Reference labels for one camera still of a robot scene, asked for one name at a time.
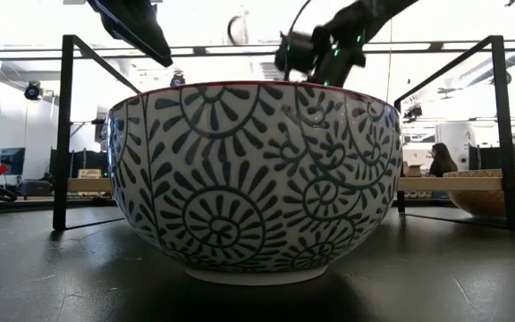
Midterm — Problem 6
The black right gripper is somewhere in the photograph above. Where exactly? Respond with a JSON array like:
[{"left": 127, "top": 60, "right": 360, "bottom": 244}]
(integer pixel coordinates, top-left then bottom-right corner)
[{"left": 306, "top": 15, "right": 368, "bottom": 89}]

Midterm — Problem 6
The bowl blue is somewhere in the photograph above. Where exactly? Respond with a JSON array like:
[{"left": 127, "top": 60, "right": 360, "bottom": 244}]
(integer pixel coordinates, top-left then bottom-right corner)
[{"left": 443, "top": 167, "right": 515, "bottom": 219}]

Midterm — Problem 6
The wooden shelf with black legs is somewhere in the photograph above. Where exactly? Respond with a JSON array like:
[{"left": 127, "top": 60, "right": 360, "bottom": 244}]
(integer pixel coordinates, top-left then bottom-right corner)
[{"left": 51, "top": 34, "right": 515, "bottom": 232}]

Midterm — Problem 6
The ceiling air vent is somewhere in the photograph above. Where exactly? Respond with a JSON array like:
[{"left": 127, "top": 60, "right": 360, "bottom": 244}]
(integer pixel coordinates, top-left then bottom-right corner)
[{"left": 259, "top": 61, "right": 285, "bottom": 81}]

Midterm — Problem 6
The ceiling light strip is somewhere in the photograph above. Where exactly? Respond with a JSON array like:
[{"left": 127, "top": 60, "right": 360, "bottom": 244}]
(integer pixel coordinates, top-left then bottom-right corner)
[{"left": 0, "top": 40, "right": 491, "bottom": 60}]

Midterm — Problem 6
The cardboard box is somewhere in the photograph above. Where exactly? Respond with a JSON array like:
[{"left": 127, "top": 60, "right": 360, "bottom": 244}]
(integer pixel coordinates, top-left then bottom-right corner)
[{"left": 402, "top": 161, "right": 425, "bottom": 178}]

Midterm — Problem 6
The person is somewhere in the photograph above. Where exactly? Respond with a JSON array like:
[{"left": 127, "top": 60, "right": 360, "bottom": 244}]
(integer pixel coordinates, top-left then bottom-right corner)
[{"left": 427, "top": 141, "right": 459, "bottom": 178}]

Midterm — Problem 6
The white cylindrical appliance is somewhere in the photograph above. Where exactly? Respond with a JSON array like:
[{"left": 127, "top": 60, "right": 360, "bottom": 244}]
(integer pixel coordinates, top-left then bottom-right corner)
[{"left": 435, "top": 121, "right": 477, "bottom": 174}]

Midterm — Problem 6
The red-rimmed swirl patterned bowl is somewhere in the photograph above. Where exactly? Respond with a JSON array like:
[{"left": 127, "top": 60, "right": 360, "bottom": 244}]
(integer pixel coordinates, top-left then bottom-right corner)
[{"left": 106, "top": 80, "right": 404, "bottom": 286}]

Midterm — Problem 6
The black monitor back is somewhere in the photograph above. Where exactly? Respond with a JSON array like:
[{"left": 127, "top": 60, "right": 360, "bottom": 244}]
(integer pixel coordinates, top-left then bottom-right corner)
[{"left": 468, "top": 143, "right": 507, "bottom": 171}]

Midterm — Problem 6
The dark desk monitor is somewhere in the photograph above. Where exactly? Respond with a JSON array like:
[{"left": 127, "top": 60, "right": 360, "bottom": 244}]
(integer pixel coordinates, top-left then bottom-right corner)
[{"left": 0, "top": 147, "right": 27, "bottom": 177}]

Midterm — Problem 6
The black table mat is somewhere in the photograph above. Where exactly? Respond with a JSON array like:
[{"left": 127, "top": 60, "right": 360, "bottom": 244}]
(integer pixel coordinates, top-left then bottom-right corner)
[{"left": 0, "top": 205, "right": 515, "bottom": 322}]

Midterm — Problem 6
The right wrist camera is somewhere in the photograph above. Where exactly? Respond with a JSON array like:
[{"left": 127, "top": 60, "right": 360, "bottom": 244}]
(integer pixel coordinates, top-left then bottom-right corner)
[{"left": 274, "top": 30, "right": 319, "bottom": 75}]

